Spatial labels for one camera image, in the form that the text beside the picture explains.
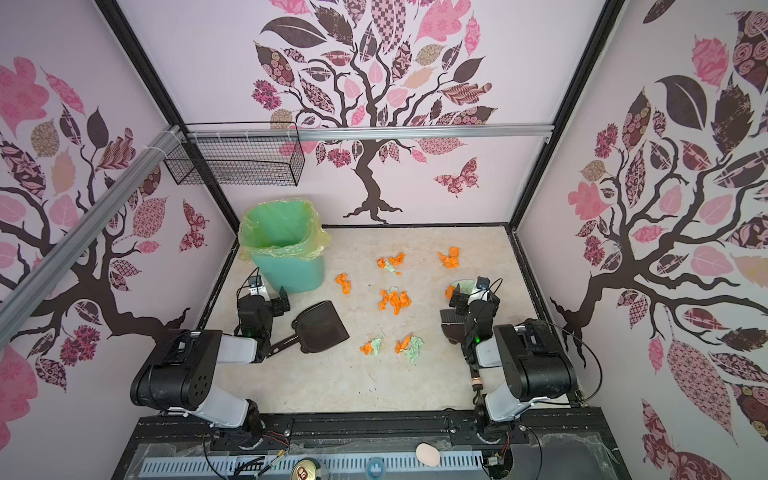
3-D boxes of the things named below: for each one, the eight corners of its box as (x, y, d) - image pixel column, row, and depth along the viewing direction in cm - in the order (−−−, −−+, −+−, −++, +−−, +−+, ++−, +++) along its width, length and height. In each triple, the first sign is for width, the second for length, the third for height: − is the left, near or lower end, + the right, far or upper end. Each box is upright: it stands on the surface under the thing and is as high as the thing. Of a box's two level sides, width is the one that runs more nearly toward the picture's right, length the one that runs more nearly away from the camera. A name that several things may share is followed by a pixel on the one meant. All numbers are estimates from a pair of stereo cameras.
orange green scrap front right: (392, 352, 89) (392, 350, 88) (404, 332, 93) (404, 329, 92) (415, 365, 87) (416, 362, 85) (426, 343, 91) (426, 340, 89)
